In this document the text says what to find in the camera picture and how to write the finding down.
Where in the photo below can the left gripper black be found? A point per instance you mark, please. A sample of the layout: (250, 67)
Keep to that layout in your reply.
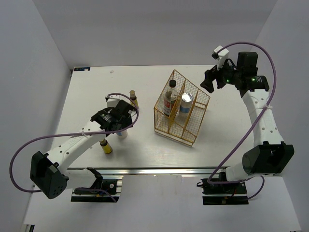
(127, 122)

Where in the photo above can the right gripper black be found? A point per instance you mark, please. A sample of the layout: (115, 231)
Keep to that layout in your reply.
(212, 74)

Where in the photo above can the white jar silver lid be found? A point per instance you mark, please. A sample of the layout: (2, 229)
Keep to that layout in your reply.
(186, 103)
(122, 134)

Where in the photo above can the dark sauce bottle red label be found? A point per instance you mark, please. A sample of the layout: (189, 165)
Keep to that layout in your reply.
(170, 97)

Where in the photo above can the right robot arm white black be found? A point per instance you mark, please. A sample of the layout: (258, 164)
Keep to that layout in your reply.
(270, 154)

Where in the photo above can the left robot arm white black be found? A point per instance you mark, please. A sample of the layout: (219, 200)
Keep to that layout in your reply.
(50, 172)

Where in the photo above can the small brown bottle yellow label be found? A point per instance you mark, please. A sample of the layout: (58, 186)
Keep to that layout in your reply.
(133, 99)

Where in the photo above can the small yellow bottle cork cap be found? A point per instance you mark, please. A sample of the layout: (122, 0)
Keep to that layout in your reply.
(107, 149)

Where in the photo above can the blue corner sticker left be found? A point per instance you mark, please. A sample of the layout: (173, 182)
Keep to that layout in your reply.
(81, 69)

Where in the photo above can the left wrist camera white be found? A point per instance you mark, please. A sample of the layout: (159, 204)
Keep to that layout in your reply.
(112, 100)

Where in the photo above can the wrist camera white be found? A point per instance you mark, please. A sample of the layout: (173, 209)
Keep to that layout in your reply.
(112, 100)
(221, 55)

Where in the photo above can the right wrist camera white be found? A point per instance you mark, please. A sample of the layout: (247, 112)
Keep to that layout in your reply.
(221, 55)

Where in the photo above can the gold wire mesh organizer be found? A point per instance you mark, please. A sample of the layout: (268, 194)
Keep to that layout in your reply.
(181, 127)

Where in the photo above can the aluminium table rail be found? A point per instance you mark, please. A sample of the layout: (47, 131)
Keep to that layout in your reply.
(155, 171)

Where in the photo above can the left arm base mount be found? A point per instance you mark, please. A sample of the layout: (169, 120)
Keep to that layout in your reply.
(103, 188)

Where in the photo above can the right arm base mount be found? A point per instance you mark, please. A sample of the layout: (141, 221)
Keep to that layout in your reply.
(222, 194)

